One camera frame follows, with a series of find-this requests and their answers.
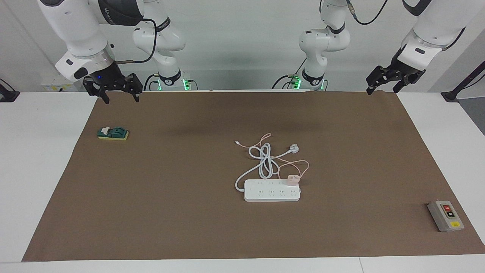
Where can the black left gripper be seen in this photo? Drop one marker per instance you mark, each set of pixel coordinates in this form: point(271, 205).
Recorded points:
point(403, 74)

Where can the black angled stand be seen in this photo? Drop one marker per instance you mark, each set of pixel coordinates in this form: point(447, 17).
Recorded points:
point(452, 94)

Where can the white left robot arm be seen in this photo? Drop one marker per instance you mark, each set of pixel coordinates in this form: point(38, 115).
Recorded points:
point(435, 22)

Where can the white power strip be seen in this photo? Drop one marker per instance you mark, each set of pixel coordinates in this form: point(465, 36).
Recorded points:
point(265, 193)

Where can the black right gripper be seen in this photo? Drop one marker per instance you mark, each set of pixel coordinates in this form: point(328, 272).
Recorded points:
point(108, 76)

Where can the white box yellow labels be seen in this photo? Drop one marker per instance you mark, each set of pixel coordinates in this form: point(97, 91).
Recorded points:
point(53, 85)

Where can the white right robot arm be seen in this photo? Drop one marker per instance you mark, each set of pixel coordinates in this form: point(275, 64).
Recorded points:
point(75, 26)

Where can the pink USB charger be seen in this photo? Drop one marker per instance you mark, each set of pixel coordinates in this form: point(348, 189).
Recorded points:
point(293, 179)

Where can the brown table mat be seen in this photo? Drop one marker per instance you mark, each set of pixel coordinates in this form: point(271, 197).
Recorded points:
point(189, 227)

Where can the grey on-off button box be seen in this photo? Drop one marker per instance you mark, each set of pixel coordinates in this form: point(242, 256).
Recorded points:
point(447, 216)

